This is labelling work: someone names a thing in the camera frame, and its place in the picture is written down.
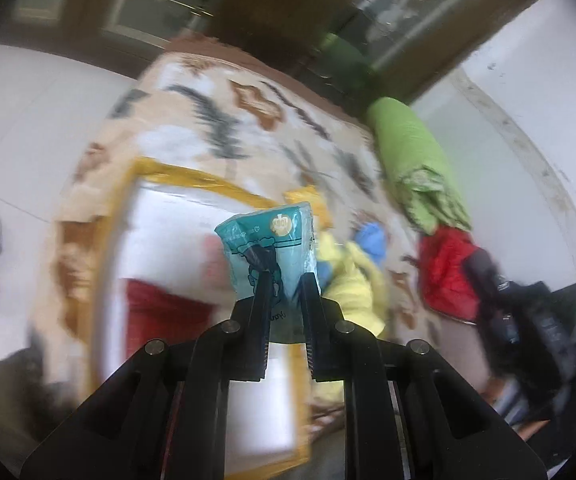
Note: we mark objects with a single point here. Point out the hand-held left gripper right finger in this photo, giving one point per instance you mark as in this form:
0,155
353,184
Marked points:
308,310

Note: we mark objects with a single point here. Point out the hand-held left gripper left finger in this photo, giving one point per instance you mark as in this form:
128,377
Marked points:
263,310

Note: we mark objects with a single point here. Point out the teal wet wipes packet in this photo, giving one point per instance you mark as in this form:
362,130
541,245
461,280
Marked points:
290,255

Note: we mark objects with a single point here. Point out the yellow-trimmed fabric storage box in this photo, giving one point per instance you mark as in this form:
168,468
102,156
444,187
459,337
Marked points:
177,220

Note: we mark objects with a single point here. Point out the yellow towel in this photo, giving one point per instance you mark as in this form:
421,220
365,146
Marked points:
353,290

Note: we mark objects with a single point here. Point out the light blue cloth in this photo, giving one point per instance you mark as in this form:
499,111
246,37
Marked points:
370,242

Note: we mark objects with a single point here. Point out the red item in box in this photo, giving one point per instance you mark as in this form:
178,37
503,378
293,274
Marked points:
162,310

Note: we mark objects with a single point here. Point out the red jacket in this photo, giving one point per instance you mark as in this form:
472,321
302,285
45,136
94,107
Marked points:
448,270

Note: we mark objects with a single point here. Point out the yellow plastic packet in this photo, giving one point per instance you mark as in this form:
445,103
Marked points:
313,197

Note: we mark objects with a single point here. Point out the folded green blanket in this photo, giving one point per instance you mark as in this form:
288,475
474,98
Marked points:
408,150

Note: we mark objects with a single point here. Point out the leaf printed blanket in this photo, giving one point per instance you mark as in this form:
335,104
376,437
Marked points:
248,105

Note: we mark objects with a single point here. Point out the dark grey cloth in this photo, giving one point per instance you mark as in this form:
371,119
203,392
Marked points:
7,400

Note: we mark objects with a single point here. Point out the wooden glass-door cabinet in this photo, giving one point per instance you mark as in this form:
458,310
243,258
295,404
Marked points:
268,10

